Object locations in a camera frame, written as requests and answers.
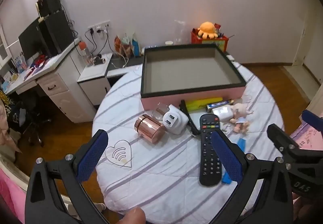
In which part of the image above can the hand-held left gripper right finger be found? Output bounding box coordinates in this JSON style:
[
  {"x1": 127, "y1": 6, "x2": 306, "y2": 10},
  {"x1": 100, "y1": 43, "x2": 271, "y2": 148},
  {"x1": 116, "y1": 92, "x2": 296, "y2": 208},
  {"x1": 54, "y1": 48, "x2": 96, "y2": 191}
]
[{"x1": 211, "y1": 130, "x2": 294, "y2": 224}]

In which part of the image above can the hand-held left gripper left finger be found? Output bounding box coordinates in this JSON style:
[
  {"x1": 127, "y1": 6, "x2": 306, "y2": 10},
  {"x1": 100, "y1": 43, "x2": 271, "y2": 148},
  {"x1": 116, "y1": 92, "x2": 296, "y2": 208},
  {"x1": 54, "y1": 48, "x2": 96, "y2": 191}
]
[{"x1": 25, "y1": 129, "x2": 111, "y2": 224}]

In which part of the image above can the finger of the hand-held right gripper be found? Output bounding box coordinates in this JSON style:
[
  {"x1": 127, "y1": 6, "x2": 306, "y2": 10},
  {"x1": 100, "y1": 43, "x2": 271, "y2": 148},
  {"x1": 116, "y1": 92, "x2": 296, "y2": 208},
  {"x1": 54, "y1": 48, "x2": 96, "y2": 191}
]
[
  {"x1": 267, "y1": 124, "x2": 307, "y2": 164},
  {"x1": 301, "y1": 109, "x2": 323, "y2": 130}
]

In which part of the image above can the black remote control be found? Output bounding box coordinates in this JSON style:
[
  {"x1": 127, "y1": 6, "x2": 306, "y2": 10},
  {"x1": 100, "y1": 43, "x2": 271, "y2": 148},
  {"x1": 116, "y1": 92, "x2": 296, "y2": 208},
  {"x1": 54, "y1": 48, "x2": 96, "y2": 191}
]
[{"x1": 199, "y1": 114, "x2": 229, "y2": 186}]

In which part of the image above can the blue plastic case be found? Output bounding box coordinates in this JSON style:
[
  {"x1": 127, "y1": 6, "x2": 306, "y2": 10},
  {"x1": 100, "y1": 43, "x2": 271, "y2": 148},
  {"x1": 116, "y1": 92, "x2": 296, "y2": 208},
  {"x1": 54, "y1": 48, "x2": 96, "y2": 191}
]
[{"x1": 221, "y1": 138, "x2": 246, "y2": 185}]

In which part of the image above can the pale pink doll figurine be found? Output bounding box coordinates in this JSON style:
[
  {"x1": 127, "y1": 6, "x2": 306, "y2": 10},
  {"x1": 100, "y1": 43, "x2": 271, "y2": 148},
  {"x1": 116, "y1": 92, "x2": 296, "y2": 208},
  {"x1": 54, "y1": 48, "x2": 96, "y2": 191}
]
[{"x1": 228, "y1": 103, "x2": 254, "y2": 134}]

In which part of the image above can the large white charger block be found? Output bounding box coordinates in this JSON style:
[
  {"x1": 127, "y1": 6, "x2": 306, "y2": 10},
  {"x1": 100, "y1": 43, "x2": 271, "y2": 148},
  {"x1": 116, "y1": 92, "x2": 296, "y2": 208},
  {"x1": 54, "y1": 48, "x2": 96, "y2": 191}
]
[{"x1": 211, "y1": 105, "x2": 234, "y2": 122}]

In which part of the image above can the blue and gold foil bar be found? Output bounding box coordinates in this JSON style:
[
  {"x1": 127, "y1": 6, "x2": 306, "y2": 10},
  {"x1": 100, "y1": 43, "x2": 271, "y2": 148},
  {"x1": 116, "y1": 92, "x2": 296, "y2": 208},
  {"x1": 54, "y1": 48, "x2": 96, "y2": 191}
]
[{"x1": 206, "y1": 98, "x2": 235, "y2": 111}]

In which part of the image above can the black hair comb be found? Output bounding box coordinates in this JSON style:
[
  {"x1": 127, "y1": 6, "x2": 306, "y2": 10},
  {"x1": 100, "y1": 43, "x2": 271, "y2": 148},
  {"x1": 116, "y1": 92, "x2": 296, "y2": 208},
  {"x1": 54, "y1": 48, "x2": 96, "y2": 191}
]
[{"x1": 179, "y1": 99, "x2": 201, "y2": 137}]

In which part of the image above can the yellow highlighter pen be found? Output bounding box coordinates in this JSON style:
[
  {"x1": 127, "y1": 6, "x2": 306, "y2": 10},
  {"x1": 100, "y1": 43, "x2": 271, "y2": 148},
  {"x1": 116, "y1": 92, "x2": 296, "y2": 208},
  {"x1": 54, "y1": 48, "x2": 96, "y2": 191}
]
[{"x1": 185, "y1": 96, "x2": 223, "y2": 113}]

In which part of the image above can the rose gold metal canister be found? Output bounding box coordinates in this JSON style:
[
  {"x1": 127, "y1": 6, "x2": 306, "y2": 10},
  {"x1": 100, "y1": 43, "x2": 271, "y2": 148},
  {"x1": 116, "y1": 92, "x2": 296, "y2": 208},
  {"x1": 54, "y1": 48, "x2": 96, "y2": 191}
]
[{"x1": 134, "y1": 114, "x2": 166, "y2": 144}]

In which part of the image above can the white travel plug adapter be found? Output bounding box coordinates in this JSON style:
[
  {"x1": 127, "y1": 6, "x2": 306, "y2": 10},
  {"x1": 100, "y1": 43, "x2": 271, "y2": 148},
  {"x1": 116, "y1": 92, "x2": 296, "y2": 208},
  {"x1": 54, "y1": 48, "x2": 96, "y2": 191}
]
[{"x1": 162, "y1": 104, "x2": 190, "y2": 135}]

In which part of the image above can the clear plastic packet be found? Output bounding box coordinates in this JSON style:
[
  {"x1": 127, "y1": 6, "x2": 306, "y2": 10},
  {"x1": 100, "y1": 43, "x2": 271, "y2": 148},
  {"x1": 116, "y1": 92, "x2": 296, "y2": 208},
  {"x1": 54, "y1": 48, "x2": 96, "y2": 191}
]
[{"x1": 151, "y1": 102, "x2": 169, "y2": 121}]

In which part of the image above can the pink box with black rim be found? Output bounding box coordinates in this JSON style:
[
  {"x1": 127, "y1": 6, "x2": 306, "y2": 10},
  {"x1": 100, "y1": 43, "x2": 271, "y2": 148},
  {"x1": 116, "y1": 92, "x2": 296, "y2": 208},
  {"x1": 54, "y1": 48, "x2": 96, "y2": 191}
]
[{"x1": 140, "y1": 44, "x2": 246, "y2": 113}]

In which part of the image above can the person's left hand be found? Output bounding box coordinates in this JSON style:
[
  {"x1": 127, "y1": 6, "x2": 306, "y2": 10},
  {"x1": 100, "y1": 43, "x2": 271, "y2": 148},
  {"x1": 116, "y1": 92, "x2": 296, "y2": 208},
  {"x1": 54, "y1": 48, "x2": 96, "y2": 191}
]
[{"x1": 116, "y1": 207, "x2": 147, "y2": 224}]

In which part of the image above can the pink printed blanket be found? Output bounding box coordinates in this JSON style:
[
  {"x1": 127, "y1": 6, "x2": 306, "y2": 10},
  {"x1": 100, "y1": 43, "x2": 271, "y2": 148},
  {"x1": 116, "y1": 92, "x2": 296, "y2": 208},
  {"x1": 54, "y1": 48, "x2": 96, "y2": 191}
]
[{"x1": 290, "y1": 123, "x2": 323, "y2": 150}]

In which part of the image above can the black office chair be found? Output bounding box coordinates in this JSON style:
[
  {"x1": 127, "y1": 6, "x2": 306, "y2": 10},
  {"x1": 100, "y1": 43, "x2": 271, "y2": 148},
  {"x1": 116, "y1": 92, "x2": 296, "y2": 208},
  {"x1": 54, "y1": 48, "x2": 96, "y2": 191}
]
[{"x1": 20, "y1": 105, "x2": 52, "y2": 146}]

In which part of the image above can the white door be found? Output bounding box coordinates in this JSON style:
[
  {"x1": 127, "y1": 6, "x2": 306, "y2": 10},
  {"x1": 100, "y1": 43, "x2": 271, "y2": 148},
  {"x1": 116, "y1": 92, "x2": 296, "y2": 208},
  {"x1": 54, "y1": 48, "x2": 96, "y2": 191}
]
[{"x1": 293, "y1": 12, "x2": 323, "y2": 68}]

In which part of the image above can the white desk with drawers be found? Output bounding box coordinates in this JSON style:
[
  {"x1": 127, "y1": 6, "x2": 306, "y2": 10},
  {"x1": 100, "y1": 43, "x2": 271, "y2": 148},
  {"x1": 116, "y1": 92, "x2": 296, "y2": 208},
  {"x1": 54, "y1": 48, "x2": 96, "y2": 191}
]
[{"x1": 0, "y1": 37, "x2": 96, "y2": 124}]

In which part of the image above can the white low cabinet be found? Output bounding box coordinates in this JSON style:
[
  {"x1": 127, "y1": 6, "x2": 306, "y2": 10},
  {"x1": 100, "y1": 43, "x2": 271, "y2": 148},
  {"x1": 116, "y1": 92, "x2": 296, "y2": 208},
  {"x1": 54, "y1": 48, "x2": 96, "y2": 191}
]
[{"x1": 77, "y1": 52, "x2": 114, "y2": 106}]

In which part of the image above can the pink cloth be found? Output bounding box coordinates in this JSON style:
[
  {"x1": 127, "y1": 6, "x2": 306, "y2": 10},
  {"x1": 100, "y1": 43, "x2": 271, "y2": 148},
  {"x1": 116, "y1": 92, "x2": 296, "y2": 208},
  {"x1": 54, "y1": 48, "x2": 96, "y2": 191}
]
[{"x1": 0, "y1": 166, "x2": 28, "y2": 224}]

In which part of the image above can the small black device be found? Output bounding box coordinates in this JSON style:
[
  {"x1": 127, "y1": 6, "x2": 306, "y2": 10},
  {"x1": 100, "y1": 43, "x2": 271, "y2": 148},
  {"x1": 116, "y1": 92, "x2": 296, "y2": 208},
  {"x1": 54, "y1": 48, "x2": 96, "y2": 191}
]
[{"x1": 92, "y1": 54, "x2": 106, "y2": 65}]

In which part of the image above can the red printed storage box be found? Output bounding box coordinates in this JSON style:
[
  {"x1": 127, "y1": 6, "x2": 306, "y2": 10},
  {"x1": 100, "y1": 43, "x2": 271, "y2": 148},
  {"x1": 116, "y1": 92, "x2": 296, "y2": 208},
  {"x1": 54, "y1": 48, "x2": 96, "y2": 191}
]
[{"x1": 190, "y1": 28, "x2": 229, "y2": 53}]

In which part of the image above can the bottle with orange cap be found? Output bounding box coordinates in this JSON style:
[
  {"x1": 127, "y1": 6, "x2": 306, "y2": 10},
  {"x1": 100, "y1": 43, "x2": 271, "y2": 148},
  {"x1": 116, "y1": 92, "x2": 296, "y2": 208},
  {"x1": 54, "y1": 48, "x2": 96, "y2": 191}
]
[{"x1": 78, "y1": 41, "x2": 90, "y2": 64}]

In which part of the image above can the pale snack bag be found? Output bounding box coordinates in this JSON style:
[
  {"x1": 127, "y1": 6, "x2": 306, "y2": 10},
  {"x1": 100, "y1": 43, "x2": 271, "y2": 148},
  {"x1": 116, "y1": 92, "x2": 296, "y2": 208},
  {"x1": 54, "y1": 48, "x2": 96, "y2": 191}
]
[{"x1": 122, "y1": 33, "x2": 133, "y2": 57}]

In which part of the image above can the orange octopus plush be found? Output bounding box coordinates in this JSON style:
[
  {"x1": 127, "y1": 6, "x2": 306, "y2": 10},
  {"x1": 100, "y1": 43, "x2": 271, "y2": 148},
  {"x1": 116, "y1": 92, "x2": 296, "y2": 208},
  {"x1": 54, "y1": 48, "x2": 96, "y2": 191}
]
[{"x1": 197, "y1": 21, "x2": 217, "y2": 39}]

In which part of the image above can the black computer tower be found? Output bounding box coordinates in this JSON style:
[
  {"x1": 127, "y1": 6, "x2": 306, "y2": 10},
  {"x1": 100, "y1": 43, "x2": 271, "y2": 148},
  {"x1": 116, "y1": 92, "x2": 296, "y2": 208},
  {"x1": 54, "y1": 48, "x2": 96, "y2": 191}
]
[{"x1": 38, "y1": 9, "x2": 73, "y2": 57}]

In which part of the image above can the black computer monitor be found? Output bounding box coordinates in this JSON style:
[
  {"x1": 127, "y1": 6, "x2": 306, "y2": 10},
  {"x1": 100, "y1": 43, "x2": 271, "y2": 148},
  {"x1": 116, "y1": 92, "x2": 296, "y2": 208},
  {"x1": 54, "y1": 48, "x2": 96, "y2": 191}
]
[{"x1": 18, "y1": 18, "x2": 48, "y2": 59}]

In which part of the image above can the clear plastic bag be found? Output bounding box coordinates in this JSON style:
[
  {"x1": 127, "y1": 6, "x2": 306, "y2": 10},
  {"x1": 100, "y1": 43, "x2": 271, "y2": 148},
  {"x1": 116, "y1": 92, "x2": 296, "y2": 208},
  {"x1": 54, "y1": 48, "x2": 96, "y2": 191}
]
[{"x1": 174, "y1": 20, "x2": 188, "y2": 43}]

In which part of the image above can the white glass door cabinet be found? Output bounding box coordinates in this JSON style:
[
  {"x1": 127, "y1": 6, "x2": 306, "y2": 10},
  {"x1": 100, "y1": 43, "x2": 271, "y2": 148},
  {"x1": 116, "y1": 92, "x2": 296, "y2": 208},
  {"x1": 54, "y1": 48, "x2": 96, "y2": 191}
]
[{"x1": 0, "y1": 25, "x2": 12, "y2": 68}]

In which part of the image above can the black speaker box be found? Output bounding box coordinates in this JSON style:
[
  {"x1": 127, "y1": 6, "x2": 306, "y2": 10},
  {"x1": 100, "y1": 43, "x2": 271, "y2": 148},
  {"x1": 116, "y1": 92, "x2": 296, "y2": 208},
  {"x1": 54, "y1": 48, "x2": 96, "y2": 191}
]
[{"x1": 36, "y1": 0, "x2": 61, "y2": 18}]

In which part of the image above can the white bed frame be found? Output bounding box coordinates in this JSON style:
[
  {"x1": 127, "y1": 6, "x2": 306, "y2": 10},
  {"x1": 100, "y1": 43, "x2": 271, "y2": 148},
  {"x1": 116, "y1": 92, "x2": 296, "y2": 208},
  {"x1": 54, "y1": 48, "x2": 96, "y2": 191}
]
[{"x1": 0, "y1": 156, "x2": 31, "y2": 189}]

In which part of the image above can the black power cable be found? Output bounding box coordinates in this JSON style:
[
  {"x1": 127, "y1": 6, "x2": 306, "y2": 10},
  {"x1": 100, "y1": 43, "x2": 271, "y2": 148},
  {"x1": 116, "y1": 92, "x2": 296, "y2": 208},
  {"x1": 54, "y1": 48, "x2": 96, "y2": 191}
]
[{"x1": 84, "y1": 26, "x2": 109, "y2": 58}]

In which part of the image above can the white wall power outlet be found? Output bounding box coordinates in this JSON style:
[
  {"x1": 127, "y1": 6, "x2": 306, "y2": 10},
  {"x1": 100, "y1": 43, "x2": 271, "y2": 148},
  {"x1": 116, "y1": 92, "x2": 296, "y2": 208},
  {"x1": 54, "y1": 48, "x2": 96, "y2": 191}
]
[{"x1": 88, "y1": 20, "x2": 111, "y2": 33}]

